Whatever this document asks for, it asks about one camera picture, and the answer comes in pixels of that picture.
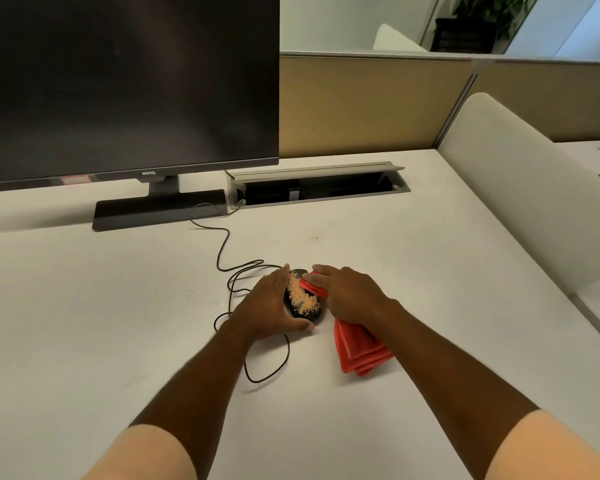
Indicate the person's left hand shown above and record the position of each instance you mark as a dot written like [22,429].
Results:
[260,307]

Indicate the person's right hand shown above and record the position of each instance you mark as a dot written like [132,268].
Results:
[357,297]

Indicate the person's left thumb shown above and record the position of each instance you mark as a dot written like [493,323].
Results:
[297,325]

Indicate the person's right thumb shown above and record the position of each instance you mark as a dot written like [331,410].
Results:
[331,304]

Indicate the black computer mouse with dust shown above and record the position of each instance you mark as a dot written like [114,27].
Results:
[304,300]

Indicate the red microfiber cloth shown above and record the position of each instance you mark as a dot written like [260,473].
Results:
[361,350]

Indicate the person's right forearm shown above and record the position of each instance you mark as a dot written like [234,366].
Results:
[445,379]

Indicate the person's left forearm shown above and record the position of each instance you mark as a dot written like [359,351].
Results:
[200,389]

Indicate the beige left sleeve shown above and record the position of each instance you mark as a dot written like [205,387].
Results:
[140,454]

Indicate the beige sleeve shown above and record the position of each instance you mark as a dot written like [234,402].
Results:
[140,454]
[550,449]

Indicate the beige desk partition panel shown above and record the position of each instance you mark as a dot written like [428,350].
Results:
[555,99]
[370,104]

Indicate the white rounded desk divider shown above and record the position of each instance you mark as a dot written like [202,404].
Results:
[395,39]
[520,184]

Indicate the beige right sleeve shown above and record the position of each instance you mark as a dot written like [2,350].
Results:
[550,449]

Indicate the black computer monitor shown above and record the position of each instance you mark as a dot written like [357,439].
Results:
[120,79]

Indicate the green potted plant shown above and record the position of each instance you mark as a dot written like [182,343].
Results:
[480,22]

